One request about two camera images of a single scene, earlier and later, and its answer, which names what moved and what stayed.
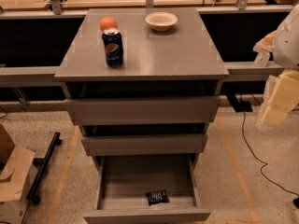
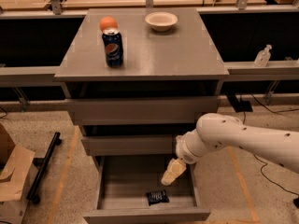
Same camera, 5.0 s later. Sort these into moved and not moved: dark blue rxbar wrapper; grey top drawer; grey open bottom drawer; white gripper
Moved: white gripper
Not moved: dark blue rxbar wrapper; grey top drawer; grey open bottom drawer
